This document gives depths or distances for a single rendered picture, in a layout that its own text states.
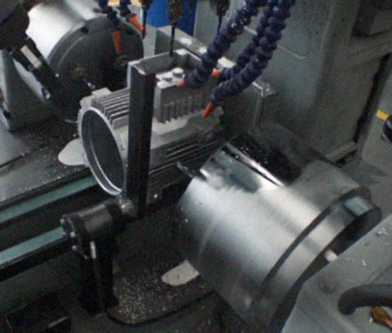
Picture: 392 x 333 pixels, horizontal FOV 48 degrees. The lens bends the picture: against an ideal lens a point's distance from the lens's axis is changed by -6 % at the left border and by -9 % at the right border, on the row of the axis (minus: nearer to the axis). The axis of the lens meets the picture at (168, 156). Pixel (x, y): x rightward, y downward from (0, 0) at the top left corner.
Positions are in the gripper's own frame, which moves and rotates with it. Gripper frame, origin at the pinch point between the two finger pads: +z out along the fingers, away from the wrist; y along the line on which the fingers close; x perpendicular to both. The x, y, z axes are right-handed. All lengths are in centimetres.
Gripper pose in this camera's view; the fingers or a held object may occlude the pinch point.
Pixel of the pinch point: (63, 100)
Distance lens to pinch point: 79.1
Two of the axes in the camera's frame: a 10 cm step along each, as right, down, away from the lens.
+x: -7.3, 6.7, -1.2
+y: -5.9, -5.4, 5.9
